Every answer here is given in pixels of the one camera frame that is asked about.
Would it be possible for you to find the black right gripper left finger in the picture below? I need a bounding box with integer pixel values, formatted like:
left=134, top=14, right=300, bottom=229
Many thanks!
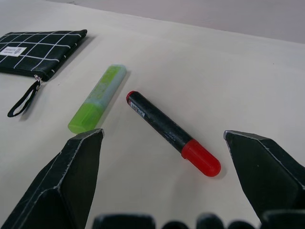
left=7, top=128, right=105, bottom=229

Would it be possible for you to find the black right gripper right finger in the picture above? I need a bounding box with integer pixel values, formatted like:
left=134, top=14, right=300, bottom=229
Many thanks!
left=223, top=130, right=305, bottom=226

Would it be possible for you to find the black grid pencil pouch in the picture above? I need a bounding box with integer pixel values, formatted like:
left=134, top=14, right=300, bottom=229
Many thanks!
left=0, top=29, right=88, bottom=118

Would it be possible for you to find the green highlighter pen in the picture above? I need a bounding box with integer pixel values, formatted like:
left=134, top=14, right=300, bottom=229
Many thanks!
left=68, top=64, right=128, bottom=134

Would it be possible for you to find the black marker with red cap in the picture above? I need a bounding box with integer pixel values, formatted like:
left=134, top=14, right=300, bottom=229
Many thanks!
left=126, top=90, right=222, bottom=178

